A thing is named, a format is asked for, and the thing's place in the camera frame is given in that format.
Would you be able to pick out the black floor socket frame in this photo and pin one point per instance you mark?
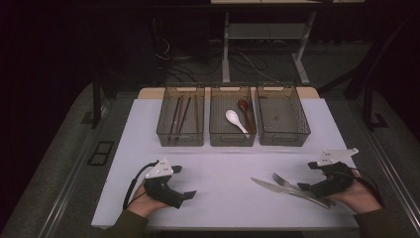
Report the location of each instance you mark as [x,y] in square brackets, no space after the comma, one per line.
[100,153]

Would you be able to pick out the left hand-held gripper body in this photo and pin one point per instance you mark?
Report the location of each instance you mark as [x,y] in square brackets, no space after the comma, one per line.
[161,191]

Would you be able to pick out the person's right hand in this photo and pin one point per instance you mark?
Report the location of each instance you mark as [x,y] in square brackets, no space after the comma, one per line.
[360,196]

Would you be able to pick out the white-framed desk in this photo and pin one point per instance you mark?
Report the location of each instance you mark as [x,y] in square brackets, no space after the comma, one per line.
[264,31]

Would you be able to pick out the person's left hand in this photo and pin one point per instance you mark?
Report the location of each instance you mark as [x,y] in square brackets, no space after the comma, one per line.
[143,205]

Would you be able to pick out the brown wooden spoon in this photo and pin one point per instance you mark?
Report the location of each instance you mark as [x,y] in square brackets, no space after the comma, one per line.
[243,105]

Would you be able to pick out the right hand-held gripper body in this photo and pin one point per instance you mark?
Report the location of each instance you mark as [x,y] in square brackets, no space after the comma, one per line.
[333,180]

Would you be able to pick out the metal floor rail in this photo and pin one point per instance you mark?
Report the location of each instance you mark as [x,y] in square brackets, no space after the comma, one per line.
[66,191]
[393,158]

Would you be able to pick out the black chopstick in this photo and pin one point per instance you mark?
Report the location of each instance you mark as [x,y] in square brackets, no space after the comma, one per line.
[185,115]
[175,115]

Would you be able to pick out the black metal stand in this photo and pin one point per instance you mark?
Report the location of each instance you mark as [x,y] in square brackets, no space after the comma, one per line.
[96,102]
[368,99]

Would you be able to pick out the clear grey plastic bin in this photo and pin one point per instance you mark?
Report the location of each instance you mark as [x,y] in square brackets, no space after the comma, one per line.
[228,99]
[181,115]
[280,115]

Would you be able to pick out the metal table knife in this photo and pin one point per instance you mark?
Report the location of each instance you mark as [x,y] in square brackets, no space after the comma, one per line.
[274,187]

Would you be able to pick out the white table mat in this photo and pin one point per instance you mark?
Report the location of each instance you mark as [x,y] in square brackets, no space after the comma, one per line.
[224,198]

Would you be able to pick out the metal fork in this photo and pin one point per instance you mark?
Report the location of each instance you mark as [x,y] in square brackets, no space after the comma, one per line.
[280,180]

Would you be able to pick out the white ceramic spoon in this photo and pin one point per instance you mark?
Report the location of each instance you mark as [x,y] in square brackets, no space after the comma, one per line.
[231,117]

